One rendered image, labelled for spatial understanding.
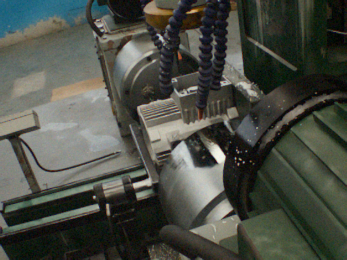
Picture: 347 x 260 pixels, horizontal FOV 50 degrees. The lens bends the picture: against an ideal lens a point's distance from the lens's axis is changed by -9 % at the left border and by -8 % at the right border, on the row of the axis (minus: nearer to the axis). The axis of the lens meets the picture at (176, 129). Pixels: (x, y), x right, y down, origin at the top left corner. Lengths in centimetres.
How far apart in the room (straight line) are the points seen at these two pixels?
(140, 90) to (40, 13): 539
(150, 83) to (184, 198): 54
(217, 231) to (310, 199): 23
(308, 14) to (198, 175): 36
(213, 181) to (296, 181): 30
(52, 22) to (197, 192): 595
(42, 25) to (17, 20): 42
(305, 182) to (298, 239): 4
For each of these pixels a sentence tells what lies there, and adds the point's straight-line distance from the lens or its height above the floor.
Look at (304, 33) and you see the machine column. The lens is 79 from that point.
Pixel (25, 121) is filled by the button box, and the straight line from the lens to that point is 114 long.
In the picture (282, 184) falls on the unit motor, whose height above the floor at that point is 132.
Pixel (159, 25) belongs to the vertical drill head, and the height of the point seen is 131.
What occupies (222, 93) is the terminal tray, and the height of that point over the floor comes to 113.
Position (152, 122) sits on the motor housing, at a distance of 87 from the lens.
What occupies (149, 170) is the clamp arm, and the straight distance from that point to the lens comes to 85.
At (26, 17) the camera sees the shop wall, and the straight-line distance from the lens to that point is 645.
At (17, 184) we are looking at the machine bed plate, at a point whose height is 80.
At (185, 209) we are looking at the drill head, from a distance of 62.
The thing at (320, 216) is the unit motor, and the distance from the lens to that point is 29.
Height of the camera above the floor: 153
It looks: 31 degrees down
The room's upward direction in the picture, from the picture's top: 10 degrees counter-clockwise
